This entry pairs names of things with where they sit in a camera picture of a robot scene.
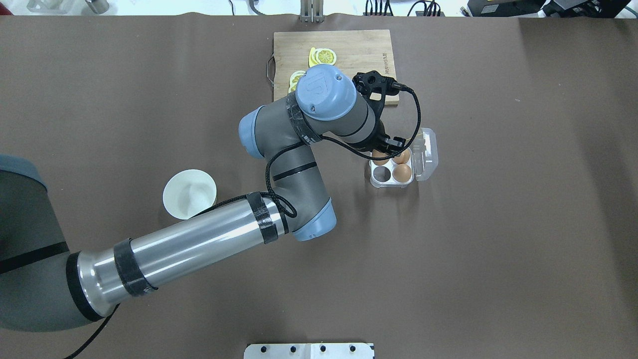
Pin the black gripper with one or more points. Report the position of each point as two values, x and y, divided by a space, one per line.
382 139

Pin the clear plastic egg carton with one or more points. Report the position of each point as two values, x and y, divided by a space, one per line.
424 161

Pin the brown egg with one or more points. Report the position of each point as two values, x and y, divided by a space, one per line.
402 158
402 173
379 158

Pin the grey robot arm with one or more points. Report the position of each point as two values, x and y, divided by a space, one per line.
45 287

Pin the bamboo cutting board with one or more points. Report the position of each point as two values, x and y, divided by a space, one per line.
357 51

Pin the lemon slice lower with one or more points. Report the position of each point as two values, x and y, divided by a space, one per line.
294 79

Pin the white ceramic bowl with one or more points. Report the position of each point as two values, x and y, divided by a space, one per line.
188 193

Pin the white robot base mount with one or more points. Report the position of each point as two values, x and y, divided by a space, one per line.
310 351

